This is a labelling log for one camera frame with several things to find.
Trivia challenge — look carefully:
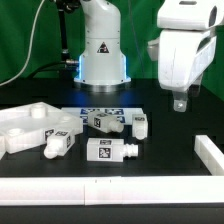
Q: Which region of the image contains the white left fence block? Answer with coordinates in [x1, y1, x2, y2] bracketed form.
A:
[0, 134, 6, 160]

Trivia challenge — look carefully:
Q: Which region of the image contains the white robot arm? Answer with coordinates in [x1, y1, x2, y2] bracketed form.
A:
[74, 0, 224, 112]

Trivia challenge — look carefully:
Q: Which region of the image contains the grey cable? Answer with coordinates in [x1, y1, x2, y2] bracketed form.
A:
[0, 0, 47, 86]

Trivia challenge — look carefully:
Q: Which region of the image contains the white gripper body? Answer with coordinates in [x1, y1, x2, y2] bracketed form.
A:
[147, 30, 217, 92]

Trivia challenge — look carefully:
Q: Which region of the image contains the black cable with connector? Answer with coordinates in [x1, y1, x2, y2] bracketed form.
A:
[26, 0, 81, 79]

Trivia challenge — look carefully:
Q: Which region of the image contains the white square tabletop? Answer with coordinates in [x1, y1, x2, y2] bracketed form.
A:
[0, 102, 83, 154]

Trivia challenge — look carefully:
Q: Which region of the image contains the white front fence rail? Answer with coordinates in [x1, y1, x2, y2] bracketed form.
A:
[0, 176, 224, 206]

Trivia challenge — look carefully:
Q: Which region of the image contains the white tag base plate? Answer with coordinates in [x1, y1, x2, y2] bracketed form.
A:
[62, 107, 143, 125]

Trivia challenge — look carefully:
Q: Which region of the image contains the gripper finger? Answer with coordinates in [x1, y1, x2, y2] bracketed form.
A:
[189, 77, 202, 97]
[173, 92, 188, 111]

